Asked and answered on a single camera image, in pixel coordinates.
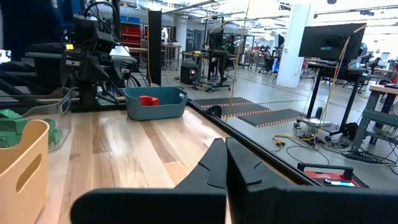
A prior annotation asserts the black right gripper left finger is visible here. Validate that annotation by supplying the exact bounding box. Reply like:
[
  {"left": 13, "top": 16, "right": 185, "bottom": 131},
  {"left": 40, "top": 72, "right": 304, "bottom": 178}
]
[{"left": 70, "top": 138, "right": 228, "bottom": 224}]

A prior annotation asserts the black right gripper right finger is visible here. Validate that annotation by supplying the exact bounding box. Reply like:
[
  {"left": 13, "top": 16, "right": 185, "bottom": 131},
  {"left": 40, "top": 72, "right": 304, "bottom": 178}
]
[{"left": 226, "top": 138, "right": 398, "bottom": 224}]

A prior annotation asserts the small green toy block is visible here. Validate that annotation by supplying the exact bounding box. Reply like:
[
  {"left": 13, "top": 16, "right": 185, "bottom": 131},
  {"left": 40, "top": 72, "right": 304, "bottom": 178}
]
[
  {"left": 43, "top": 118, "right": 63, "bottom": 146},
  {"left": 0, "top": 109, "right": 22, "bottom": 120}
]

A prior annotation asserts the red toy block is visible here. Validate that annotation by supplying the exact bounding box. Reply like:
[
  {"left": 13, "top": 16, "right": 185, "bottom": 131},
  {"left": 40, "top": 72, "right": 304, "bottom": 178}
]
[{"left": 138, "top": 95, "right": 160, "bottom": 107}]

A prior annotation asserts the green two-by-four brick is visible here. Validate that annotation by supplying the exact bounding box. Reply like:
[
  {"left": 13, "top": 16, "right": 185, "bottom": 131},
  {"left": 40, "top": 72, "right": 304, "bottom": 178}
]
[{"left": 0, "top": 118, "right": 29, "bottom": 149}]

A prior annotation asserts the clear plastic bin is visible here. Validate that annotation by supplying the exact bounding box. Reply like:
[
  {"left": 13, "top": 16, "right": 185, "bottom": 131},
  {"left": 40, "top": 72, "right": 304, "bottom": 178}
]
[{"left": 0, "top": 88, "right": 73, "bottom": 153}]

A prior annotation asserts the black side desk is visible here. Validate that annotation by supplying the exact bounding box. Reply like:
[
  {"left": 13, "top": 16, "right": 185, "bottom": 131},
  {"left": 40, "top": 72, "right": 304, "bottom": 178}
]
[{"left": 0, "top": 42, "right": 68, "bottom": 94}]

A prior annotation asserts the red portable power station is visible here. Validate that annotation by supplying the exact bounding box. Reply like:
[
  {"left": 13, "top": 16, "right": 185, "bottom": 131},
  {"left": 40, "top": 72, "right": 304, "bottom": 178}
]
[{"left": 297, "top": 162, "right": 370, "bottom": 189}]

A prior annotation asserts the red storage bins shelf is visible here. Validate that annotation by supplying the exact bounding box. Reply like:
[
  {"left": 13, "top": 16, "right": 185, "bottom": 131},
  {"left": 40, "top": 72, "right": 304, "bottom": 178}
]
[{"left": 120, "top": 24, "right": 144, "bottom": 48}]

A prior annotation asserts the black upright panel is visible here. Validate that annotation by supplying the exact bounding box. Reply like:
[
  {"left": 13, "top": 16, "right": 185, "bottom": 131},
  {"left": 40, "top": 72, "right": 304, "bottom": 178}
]
[{"left": 147, "top": 9, "right": 163, "bottom": 87}]

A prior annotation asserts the black striped floor mat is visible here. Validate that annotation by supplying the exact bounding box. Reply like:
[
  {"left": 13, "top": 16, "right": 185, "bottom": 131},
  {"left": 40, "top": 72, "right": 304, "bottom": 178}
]
[
  {"left": 193, "top": 96, "right": 253, "bottom": 110},
  {"left": 217, "top": 104, "right": 274, "bottom": 119},
  {"left": 236, "top": 108, "right": 308, "bottom": 129}
]

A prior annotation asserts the teal plastic bin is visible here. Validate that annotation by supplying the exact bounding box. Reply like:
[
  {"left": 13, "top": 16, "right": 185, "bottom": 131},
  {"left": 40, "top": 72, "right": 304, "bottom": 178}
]
[{"left": 122, "top": 86, "right": 189, "bottom": 122}]

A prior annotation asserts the yellow plastic bin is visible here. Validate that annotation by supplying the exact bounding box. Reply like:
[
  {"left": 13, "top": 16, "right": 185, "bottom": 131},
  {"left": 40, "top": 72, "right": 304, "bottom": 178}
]
[{"left": 0, "top": 119, "right": 50, "bottom": 224}]

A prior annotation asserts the black computer tower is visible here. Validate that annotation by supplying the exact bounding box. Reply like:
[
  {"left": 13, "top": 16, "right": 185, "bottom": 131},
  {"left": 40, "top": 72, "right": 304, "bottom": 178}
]
[{"left": 179, "top": 63, "right": 200, "bottom": 85}]

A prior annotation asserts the black rolling monitor stand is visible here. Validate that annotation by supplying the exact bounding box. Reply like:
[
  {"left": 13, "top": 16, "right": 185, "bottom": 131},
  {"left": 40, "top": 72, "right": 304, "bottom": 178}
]
[{"left": 294, "top": 60, "right": 386, "bottom": 142}]

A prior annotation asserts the grey metal workbench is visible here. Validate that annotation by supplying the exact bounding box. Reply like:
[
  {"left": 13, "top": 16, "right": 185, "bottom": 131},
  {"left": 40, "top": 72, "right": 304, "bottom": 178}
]
[{"left": 351, "top": 83, "right": 398, "bottom": 155}]

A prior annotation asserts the black workstation desk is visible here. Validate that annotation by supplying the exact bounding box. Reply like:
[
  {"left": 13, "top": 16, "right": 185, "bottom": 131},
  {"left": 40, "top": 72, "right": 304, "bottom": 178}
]
[{"left": 182, "top": 49, "right": 237, "bottom": 93}]

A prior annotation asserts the black office chair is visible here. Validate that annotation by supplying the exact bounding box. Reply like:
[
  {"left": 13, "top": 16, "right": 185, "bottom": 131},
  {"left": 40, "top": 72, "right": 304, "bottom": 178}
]
[{"left": 257, "top": 45, "right": 276, "bottom": 74}]

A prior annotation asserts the person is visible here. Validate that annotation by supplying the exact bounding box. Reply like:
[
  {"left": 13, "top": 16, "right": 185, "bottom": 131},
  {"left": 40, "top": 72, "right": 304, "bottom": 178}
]
[{"left": 222, "top": 33, "right": 238, "bottom": 78}]

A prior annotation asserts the white building column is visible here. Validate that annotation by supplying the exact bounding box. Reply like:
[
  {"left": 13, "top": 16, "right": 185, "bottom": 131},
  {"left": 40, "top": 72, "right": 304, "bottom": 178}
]
[{"left": 275, "top": 2, "right": 315, "bottom": 89}]

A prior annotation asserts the black computer monitor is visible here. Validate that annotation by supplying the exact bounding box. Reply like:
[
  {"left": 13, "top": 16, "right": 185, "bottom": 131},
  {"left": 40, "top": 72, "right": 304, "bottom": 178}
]
[{"left": 297, "top": 22, "right": 368, "bottom": 62}]

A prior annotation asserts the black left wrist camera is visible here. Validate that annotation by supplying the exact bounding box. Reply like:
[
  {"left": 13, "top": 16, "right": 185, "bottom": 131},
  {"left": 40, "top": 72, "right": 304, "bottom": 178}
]
[{"left": 92, "top": 30, "right": 117, "bottom": 55}]

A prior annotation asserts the yellow extension cord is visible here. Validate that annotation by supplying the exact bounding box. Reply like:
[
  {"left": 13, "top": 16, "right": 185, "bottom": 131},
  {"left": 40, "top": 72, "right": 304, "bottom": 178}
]
[{"left": 272, "top": 24, "right": 368, "bottom": 147}]

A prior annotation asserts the black aluminium table frame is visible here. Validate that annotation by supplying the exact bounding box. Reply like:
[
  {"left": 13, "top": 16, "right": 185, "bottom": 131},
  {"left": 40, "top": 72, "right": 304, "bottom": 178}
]
[{"left": 70, "top": 95, "right": 321, "bottom": 188}]

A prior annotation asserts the black frame clamp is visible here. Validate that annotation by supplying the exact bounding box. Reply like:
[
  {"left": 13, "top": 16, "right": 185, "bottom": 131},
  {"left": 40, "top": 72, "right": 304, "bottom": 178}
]
[{"left": 206, "top": 105, "right": 223, "bottom": 119}]

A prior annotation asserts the yellow hanging cable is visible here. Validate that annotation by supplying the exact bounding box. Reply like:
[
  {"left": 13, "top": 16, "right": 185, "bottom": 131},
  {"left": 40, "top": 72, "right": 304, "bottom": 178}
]
[{"left": 224, "top": 0, "right": 251, "bottom": 123}]

